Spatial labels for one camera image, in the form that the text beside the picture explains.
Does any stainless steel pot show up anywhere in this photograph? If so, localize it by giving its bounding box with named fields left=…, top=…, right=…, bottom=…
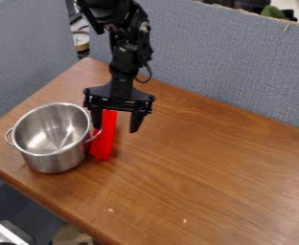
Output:
left=4, top=102, right=103, bottom=174

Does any green object behind partition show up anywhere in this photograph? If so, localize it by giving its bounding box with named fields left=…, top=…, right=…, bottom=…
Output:
left=261, top=6, right=287, bottom=19

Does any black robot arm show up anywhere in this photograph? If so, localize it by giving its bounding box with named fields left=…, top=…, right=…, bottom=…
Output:
left=77, top=0, right=155, bottom=133

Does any red plastic block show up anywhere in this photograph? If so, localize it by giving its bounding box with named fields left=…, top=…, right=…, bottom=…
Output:
left=90, top=110, right=118, bottom=161

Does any round wooden clock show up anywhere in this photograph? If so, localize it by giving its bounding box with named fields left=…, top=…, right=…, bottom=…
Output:
left=73, top=31, right=90, bottom=52

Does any white grey equipment corner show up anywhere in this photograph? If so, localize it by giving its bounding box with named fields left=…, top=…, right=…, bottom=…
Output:
left=0, top=223, right=36, bottom=245

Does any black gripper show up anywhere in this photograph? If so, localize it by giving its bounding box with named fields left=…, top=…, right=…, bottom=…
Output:
left=83, top=78, right=157, bottom=133

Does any grey fabric partition panel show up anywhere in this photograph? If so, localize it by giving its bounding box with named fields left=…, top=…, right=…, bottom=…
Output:
left=87, top=0, right=299, bottom=132

